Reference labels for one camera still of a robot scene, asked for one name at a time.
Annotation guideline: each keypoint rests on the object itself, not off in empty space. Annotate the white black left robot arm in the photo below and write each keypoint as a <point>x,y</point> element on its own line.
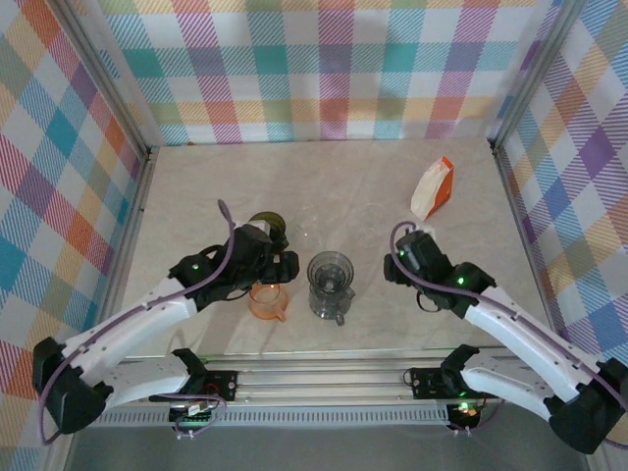
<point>147,309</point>

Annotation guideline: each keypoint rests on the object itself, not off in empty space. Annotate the aluminium side rail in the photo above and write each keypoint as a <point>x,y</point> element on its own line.
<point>515,216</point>
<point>130,230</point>

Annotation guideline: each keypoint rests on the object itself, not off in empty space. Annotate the orange plastic dripper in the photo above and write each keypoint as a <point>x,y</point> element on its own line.
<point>265,301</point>

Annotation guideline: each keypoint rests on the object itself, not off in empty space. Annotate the aluminium frame post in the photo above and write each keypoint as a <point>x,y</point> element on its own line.
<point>535,73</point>
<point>108,83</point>

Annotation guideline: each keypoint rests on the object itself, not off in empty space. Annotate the smoky grey plastic dripper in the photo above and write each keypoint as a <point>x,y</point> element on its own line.
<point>329,275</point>

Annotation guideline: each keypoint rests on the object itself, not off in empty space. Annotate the left green circuit board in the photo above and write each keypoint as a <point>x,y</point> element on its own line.
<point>196,417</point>

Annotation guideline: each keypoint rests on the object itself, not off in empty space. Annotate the right green circuit board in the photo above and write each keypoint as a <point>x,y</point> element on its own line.
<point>466,409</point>

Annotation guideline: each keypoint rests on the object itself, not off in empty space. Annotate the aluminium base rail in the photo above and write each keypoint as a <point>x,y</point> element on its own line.
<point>319,382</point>

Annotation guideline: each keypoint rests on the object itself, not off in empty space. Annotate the green circuit board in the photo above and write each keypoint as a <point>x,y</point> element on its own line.
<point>466,409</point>
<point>196,417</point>

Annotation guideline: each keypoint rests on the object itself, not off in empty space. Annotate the orange coffee filter box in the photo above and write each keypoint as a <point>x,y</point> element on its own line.
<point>444,189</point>

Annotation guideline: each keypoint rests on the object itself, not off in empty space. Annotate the white coffee filter stack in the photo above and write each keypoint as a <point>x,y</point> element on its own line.
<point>428,189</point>

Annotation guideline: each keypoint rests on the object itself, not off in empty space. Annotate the dark green plastic dripper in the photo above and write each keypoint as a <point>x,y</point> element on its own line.
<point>275,221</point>

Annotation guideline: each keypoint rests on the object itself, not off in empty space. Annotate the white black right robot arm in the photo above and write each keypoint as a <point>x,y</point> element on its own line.
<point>515,338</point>

